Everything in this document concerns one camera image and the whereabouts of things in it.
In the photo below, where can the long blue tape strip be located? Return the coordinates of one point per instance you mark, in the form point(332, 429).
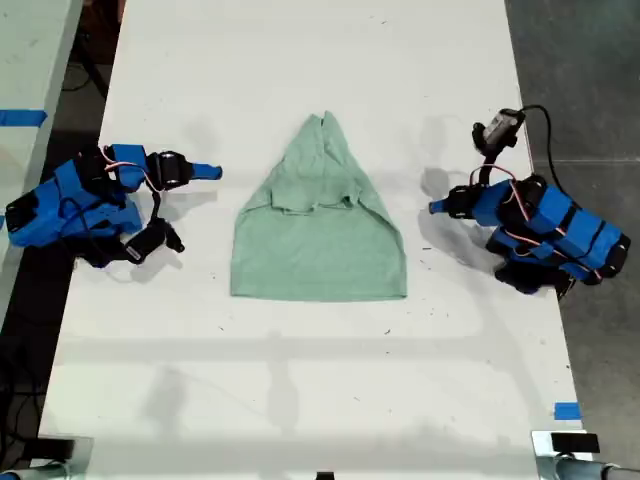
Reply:
point(22, 117)

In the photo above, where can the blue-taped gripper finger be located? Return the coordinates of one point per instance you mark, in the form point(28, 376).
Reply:
point(440, 206)
point(206, 171)

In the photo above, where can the black camera box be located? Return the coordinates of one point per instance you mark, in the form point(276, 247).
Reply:
point(150, 242)
point(500, 130)

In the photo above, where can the pale green T-shirt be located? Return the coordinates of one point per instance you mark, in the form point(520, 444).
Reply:
point(320, 250)

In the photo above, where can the black camera stalk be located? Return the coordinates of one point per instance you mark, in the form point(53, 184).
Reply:
point(486, 170)
point(157, 207)

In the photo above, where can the small black box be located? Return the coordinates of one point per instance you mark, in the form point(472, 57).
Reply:
point(52, 448)
point(575, 443)

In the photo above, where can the short blue tape strip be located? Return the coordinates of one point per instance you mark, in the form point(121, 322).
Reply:
point(567, 411)

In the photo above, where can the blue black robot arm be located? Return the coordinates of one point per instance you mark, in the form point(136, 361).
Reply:
point(575, 230)
point(45, 212)

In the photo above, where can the white side table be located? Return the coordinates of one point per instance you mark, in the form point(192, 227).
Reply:
point(25, 75)

